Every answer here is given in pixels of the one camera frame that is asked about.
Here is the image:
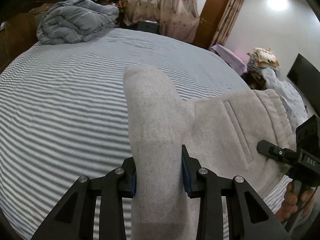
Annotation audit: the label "floral pillow on pile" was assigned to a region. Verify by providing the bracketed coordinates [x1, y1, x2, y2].
[247, 47, 280, 70]

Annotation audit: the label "pink patterned curtain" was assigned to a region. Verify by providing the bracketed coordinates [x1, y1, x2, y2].
[124, 0, 200, 43]

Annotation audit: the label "right hand on gripper handle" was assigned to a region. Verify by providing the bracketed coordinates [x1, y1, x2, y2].
[276, 183, 315, 222]

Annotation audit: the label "folded grey blue quilt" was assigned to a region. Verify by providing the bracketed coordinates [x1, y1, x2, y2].
[36, 0, 119, 45]

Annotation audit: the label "brown wooden door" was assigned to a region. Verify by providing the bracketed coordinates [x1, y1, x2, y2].
[193, 0, 229, 49]

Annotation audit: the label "black wall television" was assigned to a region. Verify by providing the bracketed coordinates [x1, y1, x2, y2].
[287, 54, 319, 105]

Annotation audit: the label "grey white striped bed sheet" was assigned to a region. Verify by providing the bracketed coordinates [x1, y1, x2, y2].
[0, 27, 293, 240]

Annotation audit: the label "dark wooden headboard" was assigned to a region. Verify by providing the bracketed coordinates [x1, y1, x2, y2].
[1, 0, 67, 72]

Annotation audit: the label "light grey fleece pants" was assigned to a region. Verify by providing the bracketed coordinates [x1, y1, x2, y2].
[123, 66, 296, 239]

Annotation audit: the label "folded lilac cloth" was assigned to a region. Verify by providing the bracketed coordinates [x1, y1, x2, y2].
[210, 44, 248, 76]

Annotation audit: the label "white dotted blue cloth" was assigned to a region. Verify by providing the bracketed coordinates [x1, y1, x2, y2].
[262, 68, 308, 133]

